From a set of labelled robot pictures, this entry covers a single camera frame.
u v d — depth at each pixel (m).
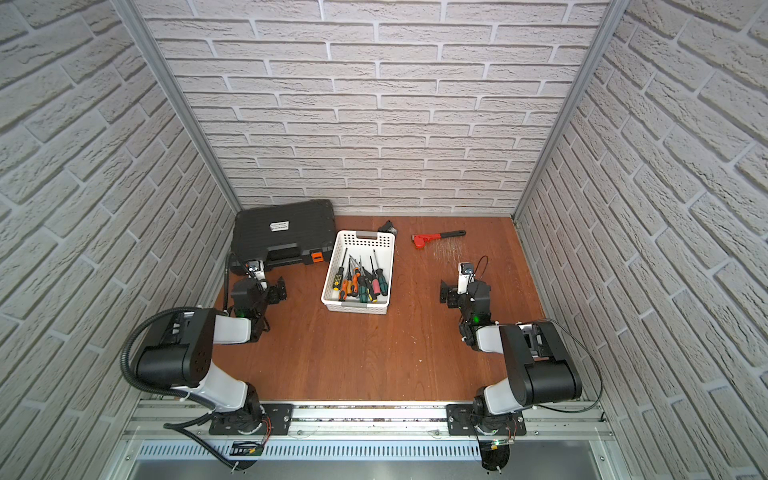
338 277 0.99
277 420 0.74
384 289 0.95
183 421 0.61
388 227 1.14
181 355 0.45
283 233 1.05
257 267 0.82
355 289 0.94
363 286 0.95
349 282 0.97
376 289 0.95
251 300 0.74
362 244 1.07
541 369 0.45
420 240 1.10
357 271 1.00
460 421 0.74
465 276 0.80
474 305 0.70
